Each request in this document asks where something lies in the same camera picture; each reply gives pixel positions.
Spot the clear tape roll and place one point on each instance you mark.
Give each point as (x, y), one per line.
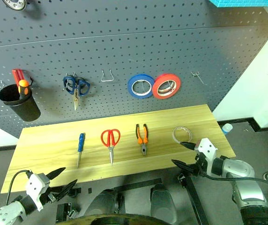
(175, 138)

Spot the blue capped water bottle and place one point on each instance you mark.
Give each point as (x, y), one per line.
(227, 129)

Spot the red tape roll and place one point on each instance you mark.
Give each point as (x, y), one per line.
(157, 90)

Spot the round silver disc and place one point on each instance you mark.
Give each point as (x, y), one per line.
(14, 4)

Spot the cyan box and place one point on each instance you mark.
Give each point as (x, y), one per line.
(241, 2)

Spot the red utility knife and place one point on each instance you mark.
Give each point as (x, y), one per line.
(17, 75)

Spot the black plastic cup holder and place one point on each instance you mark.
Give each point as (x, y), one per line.
(24, 106)

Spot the black table frame bar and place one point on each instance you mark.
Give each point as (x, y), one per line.
(136, 185)

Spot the blue tape roll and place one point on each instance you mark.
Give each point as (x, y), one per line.
(131, 87)

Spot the orange black pliers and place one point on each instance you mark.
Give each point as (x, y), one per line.
(143, 140)

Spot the dark rounded grey shape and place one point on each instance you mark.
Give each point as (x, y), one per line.
(103, 202)
(162, 202)

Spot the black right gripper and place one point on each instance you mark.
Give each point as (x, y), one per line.
(199, 167)

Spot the silver straight peg hook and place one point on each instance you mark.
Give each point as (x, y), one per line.
(199, 76)

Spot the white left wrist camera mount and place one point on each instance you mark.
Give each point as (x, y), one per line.
(36, 186)

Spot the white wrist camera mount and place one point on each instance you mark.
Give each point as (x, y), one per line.
(36, 186)
(206, 150)

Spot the black round rim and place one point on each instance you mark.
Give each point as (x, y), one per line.
(115, 220)

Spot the black table leg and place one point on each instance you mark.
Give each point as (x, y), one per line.
(195, 199)

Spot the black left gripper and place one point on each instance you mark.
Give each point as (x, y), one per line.
(49, 195)

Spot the grey metal pegboard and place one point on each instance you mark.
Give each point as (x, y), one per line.
(124, 42)

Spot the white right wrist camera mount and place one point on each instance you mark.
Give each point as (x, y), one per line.
(206, 150)

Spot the black metal bracket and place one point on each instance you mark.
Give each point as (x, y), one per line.
(64, 211)

